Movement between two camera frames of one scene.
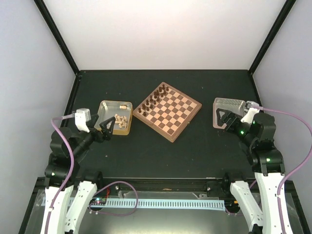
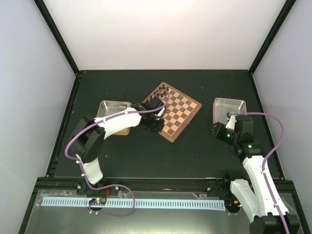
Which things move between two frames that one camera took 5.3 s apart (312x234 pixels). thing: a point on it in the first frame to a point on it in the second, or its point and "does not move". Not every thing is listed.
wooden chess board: x=167 y=110 does not move
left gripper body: x=98 y=136 to x=153 y=126
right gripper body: x=231 y=126 to x=221 y=135
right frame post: x=273 y=31 does not move
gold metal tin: x=107 y=109 does not move
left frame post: x=57 y=36 does not move
